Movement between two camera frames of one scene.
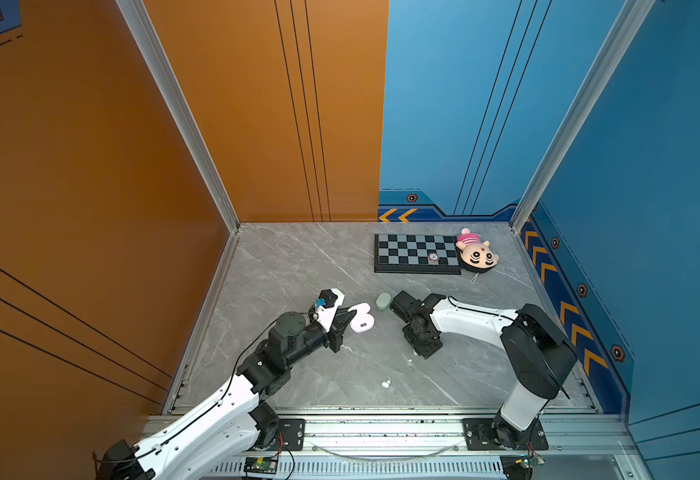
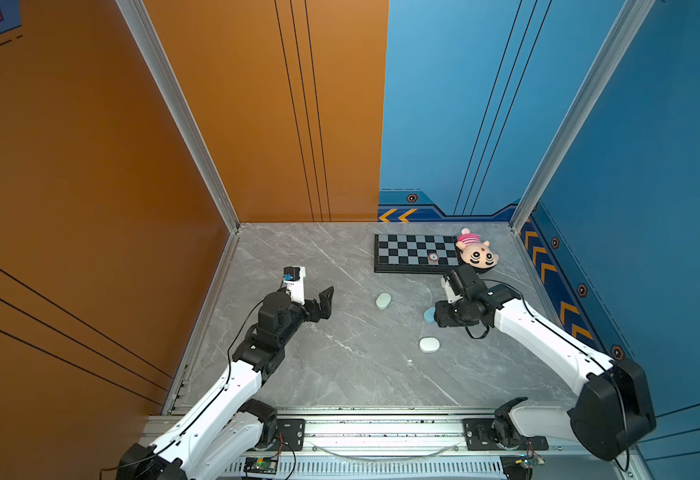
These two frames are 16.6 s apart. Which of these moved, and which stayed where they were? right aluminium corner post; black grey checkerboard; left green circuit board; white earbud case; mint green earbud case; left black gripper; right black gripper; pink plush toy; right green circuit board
Moved: left black gripper; white earbud case; right black gripper
Stayed: right aluminium corner post; pink plush toy; black grey checkerboard; left green circuit board; mint green earbud case; right green circuit board
